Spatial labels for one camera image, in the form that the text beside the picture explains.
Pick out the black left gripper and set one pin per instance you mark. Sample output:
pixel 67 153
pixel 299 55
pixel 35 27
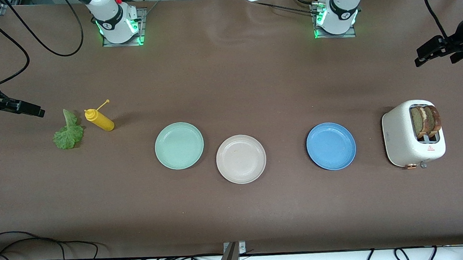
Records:
pixel 457 43

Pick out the green lettuce leaf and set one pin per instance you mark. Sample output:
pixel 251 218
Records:
pixel 69 136

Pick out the brown bread slice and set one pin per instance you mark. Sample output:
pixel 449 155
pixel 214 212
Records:
pixel 417 122
pixel 434 119

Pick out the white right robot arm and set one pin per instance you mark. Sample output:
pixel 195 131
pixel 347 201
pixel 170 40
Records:
pixel 114 20

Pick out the blue plate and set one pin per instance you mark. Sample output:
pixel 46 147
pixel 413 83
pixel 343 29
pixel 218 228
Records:
pixel 331 146

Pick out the mint green plate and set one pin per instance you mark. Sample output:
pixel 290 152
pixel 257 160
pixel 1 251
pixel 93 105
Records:
pixel 179 146

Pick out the beige plate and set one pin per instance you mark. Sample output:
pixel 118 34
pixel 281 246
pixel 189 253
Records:
pixel 241 159

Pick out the yellow mustard squeeze bottle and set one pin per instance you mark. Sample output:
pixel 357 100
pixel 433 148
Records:
pixel 102 122

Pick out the white two-slot toaster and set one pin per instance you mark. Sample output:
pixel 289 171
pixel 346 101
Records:
pixel 396 136

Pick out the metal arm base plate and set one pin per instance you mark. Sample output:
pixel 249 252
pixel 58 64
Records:
pixel 143 27
pixel 350 34

